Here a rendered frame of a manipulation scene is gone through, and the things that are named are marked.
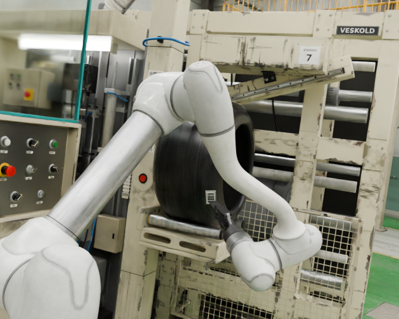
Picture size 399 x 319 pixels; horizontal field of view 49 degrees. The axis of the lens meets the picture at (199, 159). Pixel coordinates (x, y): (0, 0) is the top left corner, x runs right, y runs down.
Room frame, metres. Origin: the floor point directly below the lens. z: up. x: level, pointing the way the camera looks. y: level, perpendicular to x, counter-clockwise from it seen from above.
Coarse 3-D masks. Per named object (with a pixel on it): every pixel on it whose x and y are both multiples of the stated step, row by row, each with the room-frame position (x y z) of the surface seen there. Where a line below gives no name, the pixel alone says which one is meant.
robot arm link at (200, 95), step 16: (192, 64) 1.14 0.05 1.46; (208, 64) 1.12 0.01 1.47; (176, 80) 1.18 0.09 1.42; (192, 80) 1.11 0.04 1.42; (208, 80) 1.10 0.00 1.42; (176, 96) 1.16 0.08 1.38; (192, 96) 1.12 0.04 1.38; (208, 96) 1.11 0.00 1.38; (224, 96) 1.13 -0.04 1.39; (176, 112) 1.19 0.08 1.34; (192, 112) 1.15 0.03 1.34; (208, 112) 1.12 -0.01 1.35; (224, 112) 1.13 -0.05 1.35; (208, 128) 1.14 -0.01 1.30; (224, 128) 1.15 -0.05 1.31
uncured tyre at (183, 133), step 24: (240, 120) 1.82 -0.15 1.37; (168, 144) 1.71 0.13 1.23; (192, 144) 1.67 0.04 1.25; (240, 144) 2.13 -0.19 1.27; (168, 168) 1.70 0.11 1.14; (192, 168) 1.66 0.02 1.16; (168, 192) 1.72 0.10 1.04; (192, 192) 1.67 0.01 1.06; (216, 192) 1.68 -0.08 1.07; (240, 192) 2.09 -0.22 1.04; (192, 216) 1.75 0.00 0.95
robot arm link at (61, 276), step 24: (24, 264) 0.93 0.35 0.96; (48, 264) 0.84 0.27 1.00; (72, 264) 0.85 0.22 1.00; (24, 288) 0.84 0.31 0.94; (48, 288) 0.82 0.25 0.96; (72, 288) 0.83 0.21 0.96; (96, 288) 0.87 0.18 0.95; (24, 312) 0.82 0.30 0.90; (48, 312) 0.81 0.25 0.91; (72, 312) 0.82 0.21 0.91; (96, 312) 0.88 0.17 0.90
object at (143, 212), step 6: (156, 204) 1.96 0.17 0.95; (138, 210) 1.83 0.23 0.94; (144, 210) 1.83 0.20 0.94; (150, 210) 1.88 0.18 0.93; (156, 210) 1.93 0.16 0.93; (162, 210) 1.98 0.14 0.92; (138, 216) 1.83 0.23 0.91; (144, 216) 1.84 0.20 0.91; (168, 216) 2.05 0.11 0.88; (138, 222) 1.83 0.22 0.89; (144, 222) 1.84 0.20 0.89; (138, 228) 1.83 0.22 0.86
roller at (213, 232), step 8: (152, 216) 1.85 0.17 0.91; (160, 216) 1.84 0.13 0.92; (160, 224) 1.83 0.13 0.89; (168, 224) 1.81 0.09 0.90; (176, 224) 1.80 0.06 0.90; (184, 224) 1.79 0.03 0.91; (192, 224) 1.78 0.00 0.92; (200, 224) 1.78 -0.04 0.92; (192, 232) 1.78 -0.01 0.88; (200, 232) 1.76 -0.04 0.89; (208, 232) 1.74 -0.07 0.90; (216, 232) 1.73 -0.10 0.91
